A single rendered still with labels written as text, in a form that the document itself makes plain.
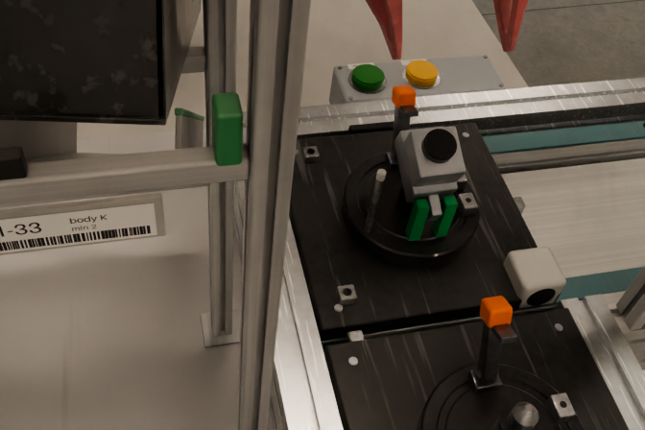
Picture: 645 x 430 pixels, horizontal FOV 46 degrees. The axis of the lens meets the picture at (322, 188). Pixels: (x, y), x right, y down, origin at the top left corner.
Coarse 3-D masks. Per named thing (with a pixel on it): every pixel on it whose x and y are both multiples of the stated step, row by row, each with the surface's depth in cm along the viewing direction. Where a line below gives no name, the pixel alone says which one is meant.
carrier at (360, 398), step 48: (432, 336) 69; (480, 336) 69; (528, 336) 70; (576, 336) 70; (336, 384) 65; (384, 384) 65; (432, 384) 65; (480, 384) 63; (528, 384) 64; (576, 384) 67
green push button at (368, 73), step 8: (368, 64) 93; (352, 72) 92; (360, 72) 92; (368, 72) 92; (376, 72) 92; (352, 80) 91; (360, 80) 91; (368, 80) 91; (376, 80) 91; (360, 88) 91; (368, 88) 91; (376, 88) 91
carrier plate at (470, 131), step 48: (336, 144) 83; (384, 144) 84; (480, 144) 86; (336, 192) 79; (480, 192) 81; (336, 240) 75; (480, 240) 76; (528, 240) 77; (336, 288) 71; (384, 288) 72; (432, 288) 72; (480, 288) 73; (336, 336) 69
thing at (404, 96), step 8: (400, 88) 75; (408, 88) 75; (392, 96) 76; (400, 96) 74; (408, 96) 75; (400, 104) 75; (408, 104) 75; (400, 112) 76; (408, 112) 74; (416, 112) 74; (400, 120) 76; (408, 120) 76; (400, 128) 77; (408, 128) 77; (392, 152) 79
